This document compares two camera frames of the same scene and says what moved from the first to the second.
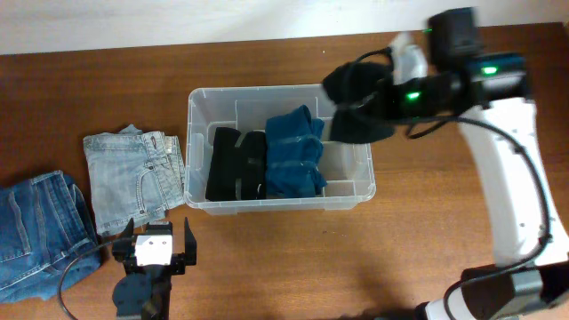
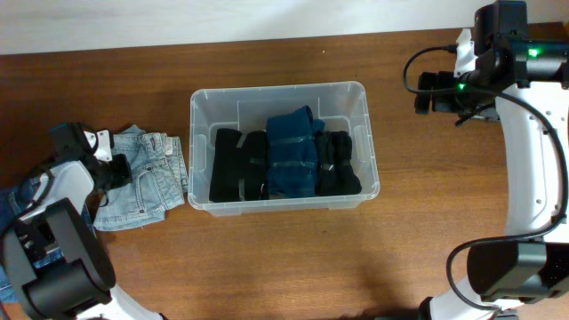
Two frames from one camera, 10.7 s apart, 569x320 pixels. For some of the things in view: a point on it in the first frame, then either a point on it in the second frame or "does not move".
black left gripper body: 180,260 -> 117,172
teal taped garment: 293,149 does not move
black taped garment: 248,163 does not move
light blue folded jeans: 133,174 does not move
